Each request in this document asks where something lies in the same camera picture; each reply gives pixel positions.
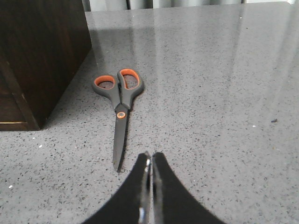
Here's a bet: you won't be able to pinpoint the grey orange handled scissors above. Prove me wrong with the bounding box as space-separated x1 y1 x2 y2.
92 68 144 172

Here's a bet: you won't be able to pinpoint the dark wooden drawer cabinet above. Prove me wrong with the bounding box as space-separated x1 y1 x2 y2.
0 0 92 131

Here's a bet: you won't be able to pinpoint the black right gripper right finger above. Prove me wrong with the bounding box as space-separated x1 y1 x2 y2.
152 152 224 224

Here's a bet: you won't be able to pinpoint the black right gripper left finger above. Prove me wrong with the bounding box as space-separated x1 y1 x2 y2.
84 152 151 224

